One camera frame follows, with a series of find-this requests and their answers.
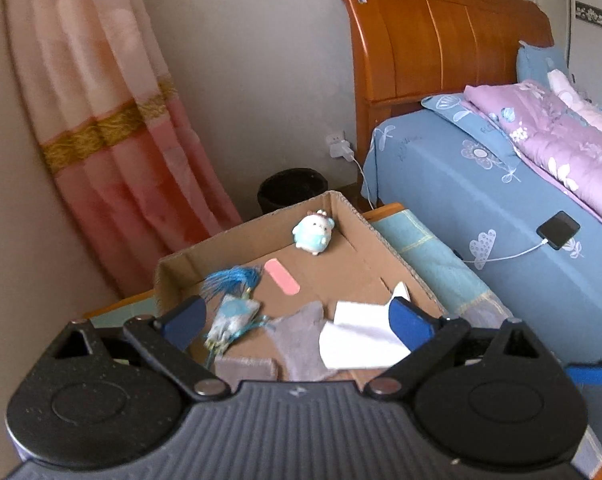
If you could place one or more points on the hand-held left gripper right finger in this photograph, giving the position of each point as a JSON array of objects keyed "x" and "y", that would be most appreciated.
[{"x": 410, "y": 324}]

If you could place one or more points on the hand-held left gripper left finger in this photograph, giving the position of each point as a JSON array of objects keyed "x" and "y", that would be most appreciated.
[{"x": 186, "y": 321}]

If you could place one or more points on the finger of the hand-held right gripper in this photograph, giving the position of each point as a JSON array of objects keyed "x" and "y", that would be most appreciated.
[{"x": 593, "y": 374}]

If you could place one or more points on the white cloth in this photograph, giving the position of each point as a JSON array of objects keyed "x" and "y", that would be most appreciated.
[{"x": 356, "y": 345}]

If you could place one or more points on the blue tassel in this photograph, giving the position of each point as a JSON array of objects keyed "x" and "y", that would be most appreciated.
[{"x": 231, "y": 280}]

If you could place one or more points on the grey sachet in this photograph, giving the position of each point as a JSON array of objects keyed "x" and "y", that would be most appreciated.
[
  {"x": 303, "y": 340},
  {"x": 246, "y": 369}
]

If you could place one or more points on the brown cardboard box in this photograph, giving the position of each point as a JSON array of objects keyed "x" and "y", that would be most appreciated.
[{"x": 331, "y": 270}]

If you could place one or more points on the pink strip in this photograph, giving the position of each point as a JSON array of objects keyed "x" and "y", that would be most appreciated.
[{"x": 282, "y": 276}]

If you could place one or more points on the round blue-capped plush toy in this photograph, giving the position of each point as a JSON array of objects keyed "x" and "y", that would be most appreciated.
[{"x": 313, "y": 232}]

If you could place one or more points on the blue floral bed sheet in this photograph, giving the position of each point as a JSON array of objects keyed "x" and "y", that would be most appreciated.
[{"x": 456, "y": 185}]

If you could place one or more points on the black smartphone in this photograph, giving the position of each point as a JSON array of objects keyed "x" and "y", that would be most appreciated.
[{"x": 558, "y": 230}]

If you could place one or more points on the black trash bin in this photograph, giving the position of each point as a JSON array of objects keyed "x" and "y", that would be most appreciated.
[{"x": 291, "y": 190}]

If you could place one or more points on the white charger plug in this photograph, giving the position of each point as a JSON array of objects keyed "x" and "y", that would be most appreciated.
[{"x": 342, "y": 150}]

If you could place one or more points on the blue floral pillow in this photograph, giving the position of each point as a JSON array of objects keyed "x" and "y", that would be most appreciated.
[{"x": 461, "y": 115}]

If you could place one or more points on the pink curtain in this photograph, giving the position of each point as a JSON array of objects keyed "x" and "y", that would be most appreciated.
[{"x": 106, "y": 110}]

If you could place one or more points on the purple floral quilt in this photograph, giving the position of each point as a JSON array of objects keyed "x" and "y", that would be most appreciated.
[{"x": 566, "y": 135}]

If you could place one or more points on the white fabric bundle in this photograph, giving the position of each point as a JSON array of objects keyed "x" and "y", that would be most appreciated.
[{"x": 563, "y": 85}]

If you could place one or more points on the wooden headboard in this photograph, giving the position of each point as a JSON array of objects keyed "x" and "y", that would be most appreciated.
[{"x": 431, "y": 35}]

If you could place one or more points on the plain blue pillow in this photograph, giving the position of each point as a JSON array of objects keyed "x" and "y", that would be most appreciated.
[{"x": 536, "y": 62}]

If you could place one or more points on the white wall socket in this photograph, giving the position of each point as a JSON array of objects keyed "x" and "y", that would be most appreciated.
[{"x": 333, "y": 136}]

